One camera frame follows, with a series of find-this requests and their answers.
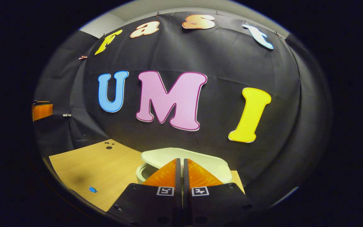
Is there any pale green desktop garbage bin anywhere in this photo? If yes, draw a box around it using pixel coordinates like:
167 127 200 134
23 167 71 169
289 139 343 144
136 147 233 185

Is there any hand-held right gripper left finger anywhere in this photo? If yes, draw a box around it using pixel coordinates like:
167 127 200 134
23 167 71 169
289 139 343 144
106 158 182 227

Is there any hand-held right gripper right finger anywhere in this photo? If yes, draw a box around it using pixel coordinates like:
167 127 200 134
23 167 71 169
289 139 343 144
183 158 253 227

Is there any black backdrop cloth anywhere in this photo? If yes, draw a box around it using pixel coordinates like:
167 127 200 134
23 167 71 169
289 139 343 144
33 12 333 208

